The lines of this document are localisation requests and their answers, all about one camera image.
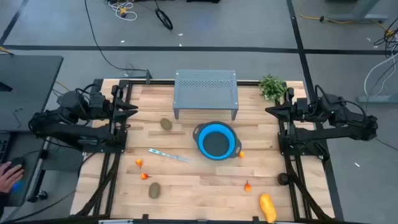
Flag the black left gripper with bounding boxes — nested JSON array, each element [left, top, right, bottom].
[[88, 84, 139, 125]]

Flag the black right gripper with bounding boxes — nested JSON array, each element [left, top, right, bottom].
[[265, 87, 309, 123]]

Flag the dark round avocado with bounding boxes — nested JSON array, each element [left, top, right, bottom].
[[277, 172, 290, 186]]

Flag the blue collapsible bowl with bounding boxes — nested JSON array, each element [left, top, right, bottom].
[[192, 121, 243, 161]]

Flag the green plant in white pot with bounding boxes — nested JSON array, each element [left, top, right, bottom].
[[258, 73, 289, 103]]

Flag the grey perforated metal shelf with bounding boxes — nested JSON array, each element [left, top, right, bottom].
[[172, 69, 239, 121]]

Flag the grey standing desk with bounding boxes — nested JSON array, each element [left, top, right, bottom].
[[0, 55, 65, 208]]

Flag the grey desk base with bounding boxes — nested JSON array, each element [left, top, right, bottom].
[[356, 95, 398, 104], [325, 0, 389, 22]]

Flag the black computer mouse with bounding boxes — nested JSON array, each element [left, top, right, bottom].
[[7, 156, 26, 171]]

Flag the black keyboard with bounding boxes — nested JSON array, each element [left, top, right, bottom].
[[0, 132, 12, 163]]

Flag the person's hand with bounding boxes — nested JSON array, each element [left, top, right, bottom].
[[0, 161, 25, 194]]

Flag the black aluminium table frame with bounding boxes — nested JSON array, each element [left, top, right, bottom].
[[70, 78, 336, 224]]

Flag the knife with patterned handle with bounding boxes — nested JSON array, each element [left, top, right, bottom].
[[147, 147, 190, 164]]

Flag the thin yellow cable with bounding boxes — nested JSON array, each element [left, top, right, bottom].
[[55, 80, 72, 92]]

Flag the white floor cables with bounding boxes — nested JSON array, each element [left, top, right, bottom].
[[363, 52, 398, 97]]

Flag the white cable bundle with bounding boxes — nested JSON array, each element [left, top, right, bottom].
[[107, 0, 138, 22]]

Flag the black floor cable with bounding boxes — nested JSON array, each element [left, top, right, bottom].
[[83, 0, 149, 73]]

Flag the yellow floor cable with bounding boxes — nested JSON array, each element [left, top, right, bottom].
[[298, 12, 396, 37]]

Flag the silver aluminium bracket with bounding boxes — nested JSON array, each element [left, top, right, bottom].
[[98, 219, 134, 224]]

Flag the black cable bundle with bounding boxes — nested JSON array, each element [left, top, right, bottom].
[[373, 27, 398, 60]]

